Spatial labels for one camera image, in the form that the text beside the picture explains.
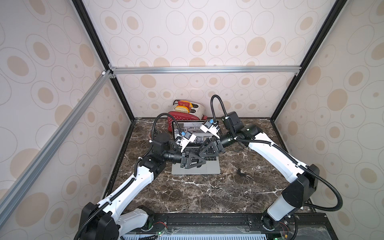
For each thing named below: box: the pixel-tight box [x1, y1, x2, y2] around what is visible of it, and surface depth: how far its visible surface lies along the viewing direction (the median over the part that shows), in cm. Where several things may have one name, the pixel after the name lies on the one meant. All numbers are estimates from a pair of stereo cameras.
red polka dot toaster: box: [168, 100, 208, 132], surface depth 100 cm
